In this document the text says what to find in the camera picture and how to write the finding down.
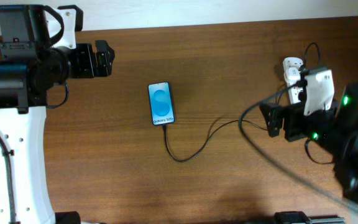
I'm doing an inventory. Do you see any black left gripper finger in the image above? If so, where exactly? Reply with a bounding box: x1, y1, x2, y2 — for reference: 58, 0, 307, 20
95, 40, 114, 54
96, 51, 115, 77

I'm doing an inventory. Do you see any thin black charger cable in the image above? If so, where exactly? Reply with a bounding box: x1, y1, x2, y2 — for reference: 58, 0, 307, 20
162, 42, 321, 163

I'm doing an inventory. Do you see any blue Samsung smartphone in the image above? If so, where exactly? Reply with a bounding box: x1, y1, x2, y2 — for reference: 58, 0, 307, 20
148, 82, 175, 126

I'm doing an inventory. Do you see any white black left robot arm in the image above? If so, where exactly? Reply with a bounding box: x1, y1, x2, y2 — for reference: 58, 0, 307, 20
0, 40, 115, 223

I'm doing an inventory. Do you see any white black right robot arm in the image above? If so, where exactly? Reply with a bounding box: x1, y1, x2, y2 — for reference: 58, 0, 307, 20
259, 83, 358, 204

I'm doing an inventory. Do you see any white charger adapter plug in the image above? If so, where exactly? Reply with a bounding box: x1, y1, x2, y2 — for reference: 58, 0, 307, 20
284, 67, 301, 84

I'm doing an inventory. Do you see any white power strip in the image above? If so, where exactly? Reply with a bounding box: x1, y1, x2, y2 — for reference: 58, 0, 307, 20
283, 57, 303, 104

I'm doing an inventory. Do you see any black base bracket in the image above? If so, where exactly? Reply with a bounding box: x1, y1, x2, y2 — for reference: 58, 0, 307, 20
273, 211, 346, 224

